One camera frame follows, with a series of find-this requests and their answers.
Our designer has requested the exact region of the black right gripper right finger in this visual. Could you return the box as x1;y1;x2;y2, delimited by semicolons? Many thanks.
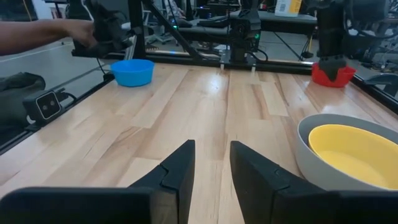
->
229;141;398;224

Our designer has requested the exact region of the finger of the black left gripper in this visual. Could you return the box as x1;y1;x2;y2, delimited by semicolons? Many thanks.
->
318;56;348;82

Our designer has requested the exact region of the person's forearm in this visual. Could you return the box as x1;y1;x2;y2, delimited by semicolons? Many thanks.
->
0;19;68;57

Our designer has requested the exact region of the red plastic bowl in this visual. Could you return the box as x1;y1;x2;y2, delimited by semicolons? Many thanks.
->
311;61;357;88

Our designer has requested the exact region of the black table-level camera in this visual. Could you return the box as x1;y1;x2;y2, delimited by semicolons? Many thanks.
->
22;88;77;131

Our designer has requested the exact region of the yellow plastic bowl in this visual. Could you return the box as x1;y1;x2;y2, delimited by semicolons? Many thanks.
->
308;124;398;190

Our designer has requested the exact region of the blue plastic bowl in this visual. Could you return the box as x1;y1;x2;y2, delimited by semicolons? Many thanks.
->
110;58;155;88

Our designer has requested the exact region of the person's hand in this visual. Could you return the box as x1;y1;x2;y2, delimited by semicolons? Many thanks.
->
62;19;99;49

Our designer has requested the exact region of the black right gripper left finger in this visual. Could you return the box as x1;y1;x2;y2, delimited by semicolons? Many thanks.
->
0;139;196;224

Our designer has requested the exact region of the large grey bowl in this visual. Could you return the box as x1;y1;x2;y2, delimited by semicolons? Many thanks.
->
295;113;398;191

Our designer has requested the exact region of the dark grey fabric bag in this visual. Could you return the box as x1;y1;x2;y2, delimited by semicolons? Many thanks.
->
0;72;47;129

